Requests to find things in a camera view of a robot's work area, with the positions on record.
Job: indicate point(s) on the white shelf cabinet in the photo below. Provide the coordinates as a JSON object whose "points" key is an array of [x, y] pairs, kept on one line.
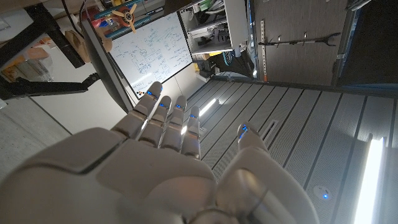
{"points": [[233, 25]]}

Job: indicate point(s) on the black reacher grabber tool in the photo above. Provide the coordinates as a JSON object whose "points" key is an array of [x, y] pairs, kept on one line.
{"points": [[298, 41]]}

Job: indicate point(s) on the red bowl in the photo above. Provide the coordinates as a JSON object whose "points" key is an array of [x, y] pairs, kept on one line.
{"points": [[93, 20]]}

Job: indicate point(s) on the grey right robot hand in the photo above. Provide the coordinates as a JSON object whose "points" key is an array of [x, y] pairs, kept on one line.
{"points": [[124, 180]]}

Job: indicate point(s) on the whiteboard with writing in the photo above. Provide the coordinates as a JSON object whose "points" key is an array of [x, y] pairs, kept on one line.
{"points": [[155, 49]]}

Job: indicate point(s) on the clear glass jar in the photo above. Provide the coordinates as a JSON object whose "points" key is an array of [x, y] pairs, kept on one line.
{"points": [[38, 65]]}

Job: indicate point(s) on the round white ceiling sensor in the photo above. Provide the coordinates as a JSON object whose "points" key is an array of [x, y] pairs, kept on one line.
{"points": [[322, 192]]}

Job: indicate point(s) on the black computer monitor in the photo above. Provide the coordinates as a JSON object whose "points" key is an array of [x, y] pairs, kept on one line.
{"points": [[105, 68]]}

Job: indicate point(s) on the brown cardboard cutout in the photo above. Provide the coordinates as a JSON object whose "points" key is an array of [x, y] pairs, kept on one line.
{"points": [[76, 43]]}

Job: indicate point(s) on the wooden toy airplane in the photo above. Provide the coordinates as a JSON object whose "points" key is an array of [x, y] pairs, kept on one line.
{"points": [[126, 17]]}

